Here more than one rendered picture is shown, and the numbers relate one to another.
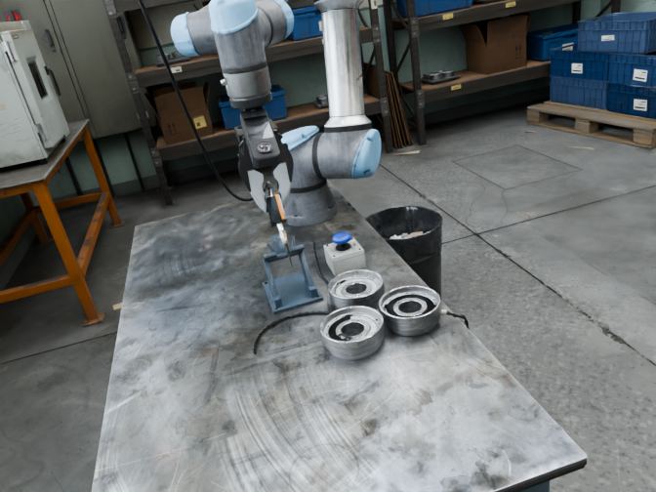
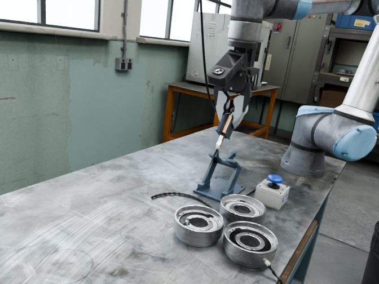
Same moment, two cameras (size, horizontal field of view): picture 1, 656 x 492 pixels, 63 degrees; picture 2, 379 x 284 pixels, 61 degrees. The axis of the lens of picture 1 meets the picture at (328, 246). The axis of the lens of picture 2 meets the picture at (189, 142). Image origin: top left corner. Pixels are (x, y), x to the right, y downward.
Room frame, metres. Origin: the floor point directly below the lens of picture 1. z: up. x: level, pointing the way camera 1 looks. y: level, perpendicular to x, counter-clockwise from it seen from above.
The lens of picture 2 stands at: (0.28, -0.38, 1.19)
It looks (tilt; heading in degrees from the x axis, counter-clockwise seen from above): 18 degrees down; 42
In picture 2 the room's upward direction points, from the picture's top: 7 degrees clockwise
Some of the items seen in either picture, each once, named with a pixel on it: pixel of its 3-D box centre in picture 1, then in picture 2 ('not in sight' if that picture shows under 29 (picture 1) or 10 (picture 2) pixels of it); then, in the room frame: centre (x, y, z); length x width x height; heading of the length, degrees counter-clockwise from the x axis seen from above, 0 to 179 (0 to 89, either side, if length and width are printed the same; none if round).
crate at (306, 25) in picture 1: (318, 20); not in sight; (4.59, -0.23, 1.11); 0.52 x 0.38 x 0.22; 101
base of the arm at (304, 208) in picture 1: (307, 197); (305, 156); (1.36, 0.03, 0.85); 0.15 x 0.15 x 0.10
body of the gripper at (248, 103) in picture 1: (256, 128); (240, 66); (0.96, 0.09, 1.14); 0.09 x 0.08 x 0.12; 12
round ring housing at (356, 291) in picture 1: (356, 292); (241, 212); (0.88, -0.04, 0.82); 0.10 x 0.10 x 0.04
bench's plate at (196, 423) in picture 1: (266, 296); (208, 183); (0.98, 0.15, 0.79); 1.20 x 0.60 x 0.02; 11
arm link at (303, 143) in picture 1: (302, 155); (314, 124); (1.36, 0.02, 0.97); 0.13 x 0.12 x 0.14; 64
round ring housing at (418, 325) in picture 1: (410, 310); (249, 244); (0.79, -0.12, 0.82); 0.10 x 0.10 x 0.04
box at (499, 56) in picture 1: (494, 43); not in sight; (4.87, -1.73, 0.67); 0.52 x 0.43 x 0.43; 101
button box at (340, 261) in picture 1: (344, 255); (272, 192); (1.04, -0.03, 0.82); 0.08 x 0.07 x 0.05; 11
